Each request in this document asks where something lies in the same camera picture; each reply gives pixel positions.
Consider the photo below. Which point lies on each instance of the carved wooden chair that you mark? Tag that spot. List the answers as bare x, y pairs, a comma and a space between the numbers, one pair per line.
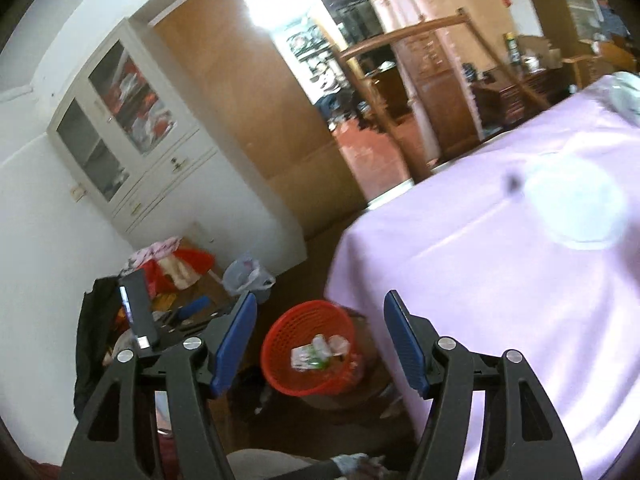
440, 90

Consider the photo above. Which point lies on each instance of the green white packet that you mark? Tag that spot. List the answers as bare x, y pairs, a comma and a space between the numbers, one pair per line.
306, 357

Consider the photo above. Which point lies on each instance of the person's grey clothing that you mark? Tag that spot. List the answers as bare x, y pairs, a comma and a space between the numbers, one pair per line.
280, 467

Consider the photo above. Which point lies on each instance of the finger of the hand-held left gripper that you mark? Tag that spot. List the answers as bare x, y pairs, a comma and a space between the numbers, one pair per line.
194, 307

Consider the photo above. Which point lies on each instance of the dark wooden side table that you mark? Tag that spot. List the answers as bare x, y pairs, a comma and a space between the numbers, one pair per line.
520, 95

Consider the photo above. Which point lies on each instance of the red cloth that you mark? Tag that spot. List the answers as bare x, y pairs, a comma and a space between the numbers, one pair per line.
192, 262

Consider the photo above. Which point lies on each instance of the pink cloth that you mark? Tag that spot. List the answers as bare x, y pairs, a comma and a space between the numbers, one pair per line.
150, 255

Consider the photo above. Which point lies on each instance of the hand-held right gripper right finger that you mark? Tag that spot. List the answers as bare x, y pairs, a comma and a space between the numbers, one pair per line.
407, 347

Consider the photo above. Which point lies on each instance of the red plastic basket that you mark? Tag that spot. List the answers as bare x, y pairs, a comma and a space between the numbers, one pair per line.
285, 340

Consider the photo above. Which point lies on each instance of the round dark wooden stool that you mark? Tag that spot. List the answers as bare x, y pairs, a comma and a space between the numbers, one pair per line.
372, 370

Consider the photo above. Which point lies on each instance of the brown wooden partition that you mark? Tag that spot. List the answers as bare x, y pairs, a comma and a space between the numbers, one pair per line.
260, 110

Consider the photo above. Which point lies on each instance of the white cabinet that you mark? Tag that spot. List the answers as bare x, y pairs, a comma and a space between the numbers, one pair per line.
165, 160

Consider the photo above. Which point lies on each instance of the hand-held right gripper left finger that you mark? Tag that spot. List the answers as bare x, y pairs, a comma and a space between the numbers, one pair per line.
232, 350

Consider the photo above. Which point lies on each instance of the black cloth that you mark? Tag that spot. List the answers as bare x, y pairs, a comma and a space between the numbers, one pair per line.
95, 340

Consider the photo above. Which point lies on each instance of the bin with pale plastic bag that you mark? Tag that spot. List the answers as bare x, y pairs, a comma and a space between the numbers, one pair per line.
247, 275

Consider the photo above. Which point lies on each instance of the pale ceramic jar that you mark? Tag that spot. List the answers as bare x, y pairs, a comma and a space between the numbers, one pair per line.
625, 97

